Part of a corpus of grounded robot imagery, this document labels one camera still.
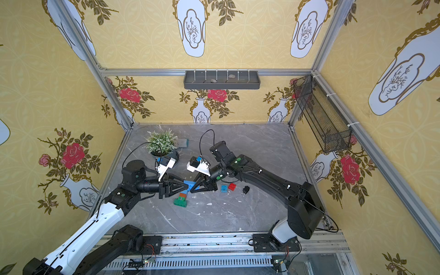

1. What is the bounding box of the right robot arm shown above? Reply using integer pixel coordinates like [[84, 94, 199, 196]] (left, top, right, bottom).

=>
[[187, 141, 324, 244]]

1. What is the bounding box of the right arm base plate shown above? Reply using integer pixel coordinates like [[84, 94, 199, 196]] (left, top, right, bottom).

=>
[[252, 233, 301, 253]]

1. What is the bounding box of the black lego brick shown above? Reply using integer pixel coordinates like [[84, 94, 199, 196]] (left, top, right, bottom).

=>
[[242, 186, 250, 194]]

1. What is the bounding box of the potted plant grey pot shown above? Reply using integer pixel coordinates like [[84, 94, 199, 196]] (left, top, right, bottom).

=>
[[147, 128, 179, 161]]

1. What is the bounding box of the red lego brick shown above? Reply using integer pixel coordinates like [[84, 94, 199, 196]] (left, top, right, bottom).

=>
[[228, 183, 237, 191]]

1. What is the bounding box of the long green lego brick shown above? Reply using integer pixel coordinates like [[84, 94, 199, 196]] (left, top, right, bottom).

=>
[[173, 197, 187, 207]]

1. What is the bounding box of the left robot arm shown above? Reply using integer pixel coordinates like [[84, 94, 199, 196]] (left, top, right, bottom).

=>
[[23, 160, 188, 275]]

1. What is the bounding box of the black wire mesh basket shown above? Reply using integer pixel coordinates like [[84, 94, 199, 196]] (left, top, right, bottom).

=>
[[293, 76, 352, 153]]

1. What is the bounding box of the grey teal sponge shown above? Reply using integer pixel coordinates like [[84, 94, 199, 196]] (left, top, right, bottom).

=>
[[176, 138, 189, 148]]

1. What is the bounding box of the grey wall tray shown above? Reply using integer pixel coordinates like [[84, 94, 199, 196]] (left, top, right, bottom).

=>
[[183, 69, 261, 90]]

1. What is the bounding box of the long blue lego brick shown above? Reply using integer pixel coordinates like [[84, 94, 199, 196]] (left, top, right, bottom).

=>
[[184, 181, 195, 192]]

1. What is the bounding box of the aluminium rail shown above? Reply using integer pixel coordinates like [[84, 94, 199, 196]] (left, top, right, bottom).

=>
[[104, 231, 359, 275]]

